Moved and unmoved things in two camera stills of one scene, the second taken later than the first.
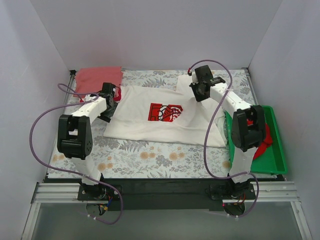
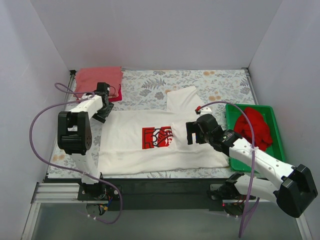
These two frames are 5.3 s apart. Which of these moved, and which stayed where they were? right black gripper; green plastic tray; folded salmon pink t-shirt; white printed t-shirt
Moved: white printed t-shirt; right black gripper
Stayed: folded salmon pink t-shirt; green plastic tray
